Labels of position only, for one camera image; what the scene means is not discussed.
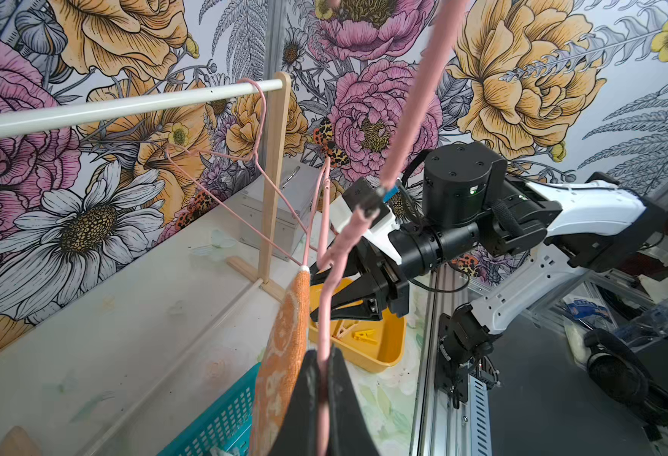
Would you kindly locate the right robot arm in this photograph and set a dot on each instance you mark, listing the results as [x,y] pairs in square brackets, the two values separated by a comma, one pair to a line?
[470,200]

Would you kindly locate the black headphones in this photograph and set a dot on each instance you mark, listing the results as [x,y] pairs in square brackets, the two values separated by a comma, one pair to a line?
[620,374]

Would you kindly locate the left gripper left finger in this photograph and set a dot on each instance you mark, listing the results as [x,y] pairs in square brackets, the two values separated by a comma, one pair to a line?
[298,435]

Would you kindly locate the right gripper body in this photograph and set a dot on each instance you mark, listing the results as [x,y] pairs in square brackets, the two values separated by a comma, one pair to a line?
[384,283]

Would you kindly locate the yellow plastic tray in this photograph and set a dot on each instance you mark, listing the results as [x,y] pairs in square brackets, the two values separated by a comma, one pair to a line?
[373,346]

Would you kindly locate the silver metal case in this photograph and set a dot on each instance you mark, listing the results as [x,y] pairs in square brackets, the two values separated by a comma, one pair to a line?
[298,183]

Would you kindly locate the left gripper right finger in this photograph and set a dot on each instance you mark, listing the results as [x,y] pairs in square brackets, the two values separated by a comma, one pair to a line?
[348,433]

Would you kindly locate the orange bunny towel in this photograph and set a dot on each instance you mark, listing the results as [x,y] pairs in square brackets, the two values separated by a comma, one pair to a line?
[278,374]

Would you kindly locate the wooden clothes rack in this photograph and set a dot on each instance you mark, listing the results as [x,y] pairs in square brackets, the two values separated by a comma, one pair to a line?
[94,307]

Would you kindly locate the aluminium front rail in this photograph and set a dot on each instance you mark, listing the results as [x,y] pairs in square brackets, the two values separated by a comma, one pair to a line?
[452,414]

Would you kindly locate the yellow clothespin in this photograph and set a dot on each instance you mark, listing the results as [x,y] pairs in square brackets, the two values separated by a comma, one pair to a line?
[366,336]

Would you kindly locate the teal plastic basket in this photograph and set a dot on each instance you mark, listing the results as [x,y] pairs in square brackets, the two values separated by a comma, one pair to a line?
[224,426]

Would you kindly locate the pink hanger with orange towel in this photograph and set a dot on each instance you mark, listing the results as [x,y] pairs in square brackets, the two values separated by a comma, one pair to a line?
[333,260]

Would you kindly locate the clear plastic bottle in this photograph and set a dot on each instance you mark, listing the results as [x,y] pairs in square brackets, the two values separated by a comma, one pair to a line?
[646,329]

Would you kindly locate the pink hanger with blue towel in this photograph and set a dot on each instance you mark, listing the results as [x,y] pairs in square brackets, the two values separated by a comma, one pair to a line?
[224,173]

